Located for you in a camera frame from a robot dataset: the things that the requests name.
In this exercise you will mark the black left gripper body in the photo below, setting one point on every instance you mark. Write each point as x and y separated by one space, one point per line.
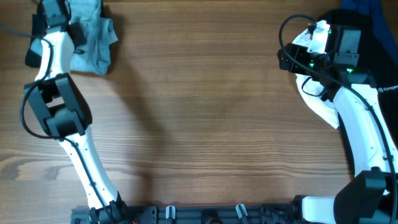
81 39

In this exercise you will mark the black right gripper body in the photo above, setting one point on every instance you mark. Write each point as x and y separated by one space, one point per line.
286 59

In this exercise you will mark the light blue denim shorts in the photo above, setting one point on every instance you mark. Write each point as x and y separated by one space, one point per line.
58 49

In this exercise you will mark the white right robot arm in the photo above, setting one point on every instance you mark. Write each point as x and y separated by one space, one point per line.
344 93

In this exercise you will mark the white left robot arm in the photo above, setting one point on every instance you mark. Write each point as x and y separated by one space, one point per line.
65 116

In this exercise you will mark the white printed t-shirt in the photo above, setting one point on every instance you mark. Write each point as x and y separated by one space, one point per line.
308 88

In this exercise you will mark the folded dark green garment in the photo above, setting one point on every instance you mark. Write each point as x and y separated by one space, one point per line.
92 57

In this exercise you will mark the black logo t-shirt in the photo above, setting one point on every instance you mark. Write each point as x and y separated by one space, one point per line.
374 57

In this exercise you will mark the blue garment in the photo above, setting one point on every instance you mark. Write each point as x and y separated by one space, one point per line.
373 9

